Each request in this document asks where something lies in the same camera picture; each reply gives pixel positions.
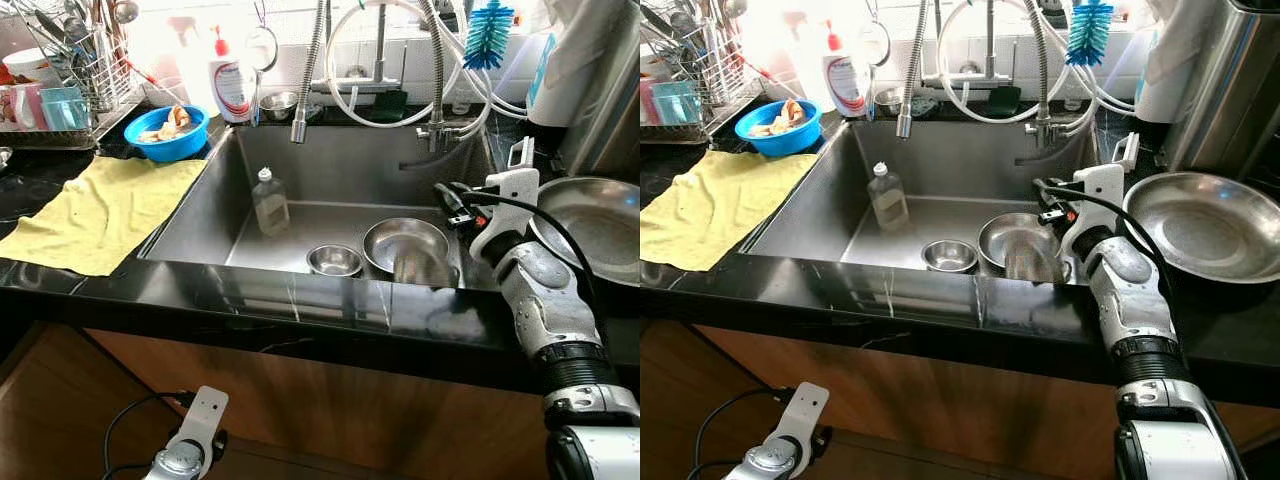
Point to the steel ladle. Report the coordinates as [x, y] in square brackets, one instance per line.
[736, 8]
[126, 10]

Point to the dark green sponge holder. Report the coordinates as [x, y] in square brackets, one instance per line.
[1003, 100]
[390, 105]

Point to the white dish soap pump bottle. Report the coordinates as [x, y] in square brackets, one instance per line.
[232, 88]
[845, 82]

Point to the steel gooseneck faucet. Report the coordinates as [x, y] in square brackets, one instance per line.
[437, 70]
[1043, 70]

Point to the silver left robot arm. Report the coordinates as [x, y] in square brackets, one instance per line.
[175, 462]
[758, 462]

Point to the brown food scraps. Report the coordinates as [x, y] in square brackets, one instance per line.
[790, 112]
[178, 118]

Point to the yellow dish cloth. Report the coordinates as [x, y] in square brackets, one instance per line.
[100, 210]
[715, 205]

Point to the small steel bowl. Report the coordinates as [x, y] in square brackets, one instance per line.
[950, 256]
[334, 260]

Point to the pink plastic cup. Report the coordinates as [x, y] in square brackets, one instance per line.
[647, 105]
[25, 108]

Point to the brown wooden cabinet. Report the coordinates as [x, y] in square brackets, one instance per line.
[950, 400]
[350, 400]

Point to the tiny steel bowl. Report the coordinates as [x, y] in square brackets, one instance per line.
[278, 103]
[888, 100]

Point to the tall stainless steel appliance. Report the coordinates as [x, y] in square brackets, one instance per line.
[1230, 90]
[610, 90]

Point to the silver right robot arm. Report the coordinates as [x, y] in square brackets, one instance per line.
[560, 310]
[1140, 300]

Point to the blue bottle brush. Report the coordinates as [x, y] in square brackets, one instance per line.
[488, 35]
[1090, 32]

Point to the teal plastic cup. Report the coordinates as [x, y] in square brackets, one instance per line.
[62, 112]
[678, 105]

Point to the stainless steel sink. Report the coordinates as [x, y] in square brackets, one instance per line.
[950, 165]
[340, 170]

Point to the small steel tap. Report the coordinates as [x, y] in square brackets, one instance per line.
[380, 45]
[990, 40]

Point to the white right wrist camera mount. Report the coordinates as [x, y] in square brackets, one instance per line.
[510, 205]
[1095, 200]

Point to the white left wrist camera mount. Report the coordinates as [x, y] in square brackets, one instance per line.
[202, 412]
[802, 408]

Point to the blue plastic bowl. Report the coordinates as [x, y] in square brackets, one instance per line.
[780, 142]
[170, 148]

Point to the white ceramic bowl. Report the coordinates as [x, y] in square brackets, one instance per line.
[28, 62]

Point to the white plastic peeler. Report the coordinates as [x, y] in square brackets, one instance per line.
[1127, 150]
[520, 155]

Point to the clear plastic bottle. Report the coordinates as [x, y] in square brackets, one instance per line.
[270, 208]
[887, 205]

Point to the wide steel basin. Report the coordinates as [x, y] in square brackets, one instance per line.
[600, 225]
[1210, 225]

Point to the white jug blue label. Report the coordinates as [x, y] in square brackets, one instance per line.
[1170, 70]
[565, 70]

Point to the medium steel bowl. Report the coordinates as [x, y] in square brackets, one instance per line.
[400, 240]
[1010, 238]

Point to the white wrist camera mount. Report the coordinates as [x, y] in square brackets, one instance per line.
[1095, 200]
[802, 408]
[510, 205]
[202, 412]

